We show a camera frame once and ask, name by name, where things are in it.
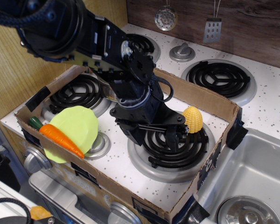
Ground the hanging silver spatula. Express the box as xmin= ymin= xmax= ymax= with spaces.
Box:
xmin=203 ymin=0 xmax=222 ymax=43

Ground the orange toy carrot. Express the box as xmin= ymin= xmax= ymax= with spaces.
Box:
xmin=28 ymin=116 xmax=84 ymax=159

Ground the black braided cable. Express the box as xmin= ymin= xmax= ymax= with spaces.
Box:
xmin=0 ymin=197 xmax=32 ymax=224

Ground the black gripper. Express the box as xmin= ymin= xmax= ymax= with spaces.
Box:
xmin=110 ymin=103 xmax=186 ymax=150

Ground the front right black burner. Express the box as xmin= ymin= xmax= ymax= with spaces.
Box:
xmin=127 ymin=125 xmax=216 ymax=183

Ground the silver stove knob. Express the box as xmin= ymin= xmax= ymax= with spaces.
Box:
xmin=85 ymin=132 xmax=111 ymax=160
xmin=169 ymin=43 xmax=196 ymax=63

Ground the back silver stove knob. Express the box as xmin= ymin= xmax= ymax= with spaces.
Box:
xmin=169 ymin=43 xmax=196 ymax=63

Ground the oven knob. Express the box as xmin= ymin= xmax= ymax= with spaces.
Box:
xmin=23 ymin=146 xmax=52 ymax=174
xmin=107 ymin=202 xmax=142 ymax=224

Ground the brown cardboard fence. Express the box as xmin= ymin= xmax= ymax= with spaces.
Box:
xmin=16 ymin=65 xmax=242 ymax=224

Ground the right oven front knob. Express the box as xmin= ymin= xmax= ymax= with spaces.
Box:
xmin=107 ymin=202 xmax=142 ymax=224

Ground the back right black burner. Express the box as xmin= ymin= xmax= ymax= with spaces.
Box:
xmin=181 ymin=59 xmax=257 ymax=106

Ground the front silver stove knob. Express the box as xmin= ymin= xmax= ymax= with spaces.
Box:
xmin=85 ymin=132 xmax=111 ymax=160

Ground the light green plastic plate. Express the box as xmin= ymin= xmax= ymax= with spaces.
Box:
xmin=49 ymin=106 xmax=98 ymax=155

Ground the front left black burner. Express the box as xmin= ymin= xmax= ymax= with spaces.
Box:
xmin=42 ymin=73 xmax=111 ymax=121

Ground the hanging silver slotted spoon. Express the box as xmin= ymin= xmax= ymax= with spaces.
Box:
xmin=154 ymin=0 xmax=178 ymax=31

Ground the orange object at bottom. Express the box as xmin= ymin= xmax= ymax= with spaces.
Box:
xmin=30 ymin=206 xmax=52 ymax=220

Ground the yellow toy corn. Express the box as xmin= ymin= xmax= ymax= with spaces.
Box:
xmin=182 ymin=106 xmax=203 ymax=134

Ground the left oven front knob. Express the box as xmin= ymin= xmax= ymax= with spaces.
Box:
xmin=23 ymin=146 xmax=52 ymax=174

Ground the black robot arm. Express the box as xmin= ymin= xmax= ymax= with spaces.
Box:
xmin=0 ymin=0 xmax=187 ymax=152

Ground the silver sink basin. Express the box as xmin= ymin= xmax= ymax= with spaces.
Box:
xmin=198 ymin=129 xmax=280 ymax=224

